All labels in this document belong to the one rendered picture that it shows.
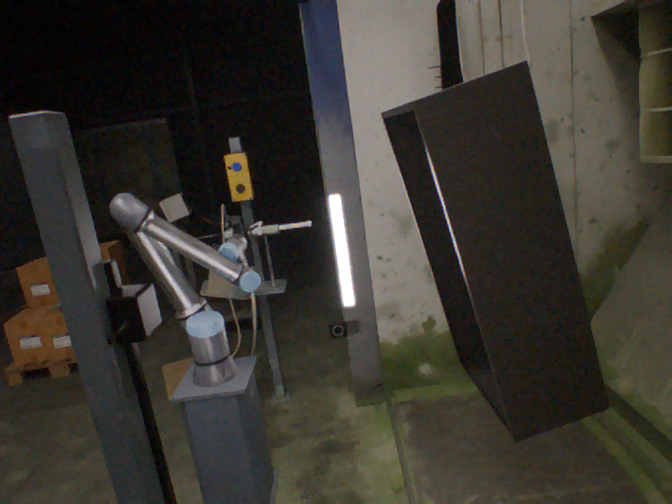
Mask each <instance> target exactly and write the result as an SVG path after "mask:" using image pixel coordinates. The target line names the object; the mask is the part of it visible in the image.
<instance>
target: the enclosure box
mask: <svg viewBox="0 0 672 504"><path fill-rule="evenodd" d="M380 116H382V119H383V122H384V126H385V130H386V133H387V136H388V139H389V143H390V146H391V150H392V153H393V156H395V160H396V163H397V166H398V169H399V174H400V177H401V180H402V183H403V187H404V190H405V193H406V197H408V201H409V204H410V207H411V210H412V214H413V217H414V221H415V224H416V228H417V231H418V234H419V237H421V241H422V245H423V248H424V251H425V255H426V258H427V261H428V264H429V269H430V272H431V275H432V278H433V282H435V285H436V288H437V292H438V296H439V299H440V302H441V305H442V308H443V312H444V316H445V319H446V322H447V326H448V329H449V332H451V335H452V340H453V343H454V346H455V349H456V353H457V356H458V359H459V363H460V365H461V366H462V369H463V370H464V372H465V373H467V374H468V376H469V377H470V379H471V380H472V382H473V384H474V385H475V387H476V388H477V390H478V391H479V393H480V394H481V395H482V397H484V398H485V401H486V402H487V404H488V405H489V406H490V408H491V409H492V411H493V412H494V414H495V415H496V416H497V419H498V420H499V422H500V423H502V424H501V425H503V426H504V427H505V429H506V430H507V432H508V433H509V436H510V437H511V438H512V440H513V441H514V443H516V442H519V441H523V440H526V439H528V438H531V436H534V435H538V434H541V433H544V432H547V431H549V430H552V429H556V428H559V427H562V426H565V424H568V423H571V422H574V421H577V420H580V419H583V418H586V417H589V416H592V415H595V414H598V413H601V411H604V410H608V409H610V405H609V401H608V397H607V392H606V388H605V383H604V378H603V374H602V370H600V369H601V366H599V360H598V356H597V352H596V348H595V343H594V339H593V334H592V329H591V325H590V321H589V317H588V311H587V307H586V303H585V298H584V294H583V290H582V285H581V280H580V276H579V272H578V267H577V262H576V258H574V253H573V249H572V245H571V241H570V235H569V231H568V227H567V222H566V218H565V213H564V208H563V204H562V200H561V196H560V191H559V190H558V186H557V182H556V177H555V173H554V169H553V163H552V159H551V155H550V151H549V146H548V142H547V137H546V132H544V128H543V124H542V120H541V114H540V110H539V106H538V101H537V97H536V93H535V87H534V83H532V79H531V75H530V70H529V65H528V61H527V60H526V61H523V62H520V63H517V64H514V65H511V66H508V67H506V68H503V69H499V70H496V71H494V72H491V73H488V74H484V75H482V76H479V78H476V79H473V80H471V81H467V82H464V83H461V84H459V85H456V86H452V87H450V88H447V89H444V90H441V91H438V92H435V93H432V94H429V95H427V96H423V98H420V99H417V100H415V101H412V102H408V103H406V104H403V105H400V106H398V107H394V108H391V109H389V110H386V111H383V112H380Z"/></svg>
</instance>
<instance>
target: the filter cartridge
mask: <svg viewBox="0 0 672 504"><path fill-rule="evenodd" d="M633 6H635V7H637V12H638V14H639V44H640V48H641V54H642V55H640V60H642V61H641V67H640V73H639V105H640V117H639V137H640V146H641V154H640V161H641V162H642V163H652V164H662V163H672V0H636V1H635V4H634V5H633Z"/></svg>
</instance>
